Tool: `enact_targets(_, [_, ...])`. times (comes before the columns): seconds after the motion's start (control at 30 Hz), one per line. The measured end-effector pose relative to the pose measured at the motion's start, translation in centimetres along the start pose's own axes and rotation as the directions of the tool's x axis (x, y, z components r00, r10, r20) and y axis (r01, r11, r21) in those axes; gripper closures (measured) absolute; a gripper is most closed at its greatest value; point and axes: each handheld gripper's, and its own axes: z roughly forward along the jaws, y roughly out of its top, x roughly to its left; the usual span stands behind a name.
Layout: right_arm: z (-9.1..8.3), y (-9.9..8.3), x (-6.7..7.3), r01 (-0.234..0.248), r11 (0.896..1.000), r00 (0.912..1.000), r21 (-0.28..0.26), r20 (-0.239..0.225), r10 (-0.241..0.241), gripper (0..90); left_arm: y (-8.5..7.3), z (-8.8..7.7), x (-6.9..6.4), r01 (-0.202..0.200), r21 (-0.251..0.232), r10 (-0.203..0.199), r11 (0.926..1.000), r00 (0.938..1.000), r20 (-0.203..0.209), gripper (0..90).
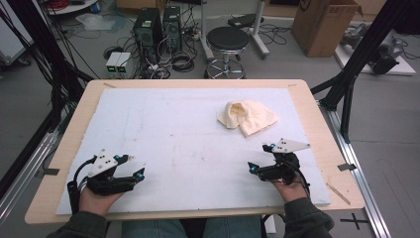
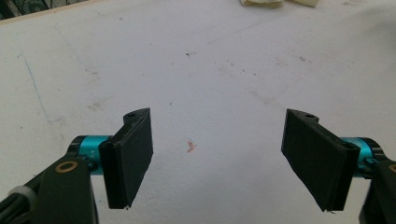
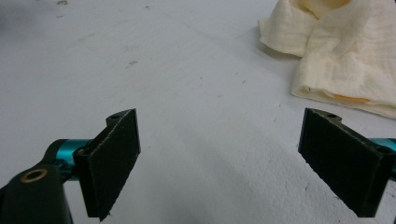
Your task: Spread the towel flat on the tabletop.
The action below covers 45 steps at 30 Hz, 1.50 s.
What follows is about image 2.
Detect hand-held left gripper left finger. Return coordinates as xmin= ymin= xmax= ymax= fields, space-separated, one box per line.
xmin=98 ymin=107 xmax=154 ymax=209

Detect cream printed cloth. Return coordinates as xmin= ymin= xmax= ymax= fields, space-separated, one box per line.
xmin=238 ymin=0 xmax=320 ymax=9

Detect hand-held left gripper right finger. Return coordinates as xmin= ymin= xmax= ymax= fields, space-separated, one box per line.
xmin=280 ymin=108 xmax=361 ymax=213

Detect black cables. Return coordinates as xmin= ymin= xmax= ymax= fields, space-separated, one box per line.
xmin=0 ymin=0 xmax=64 ymax=21

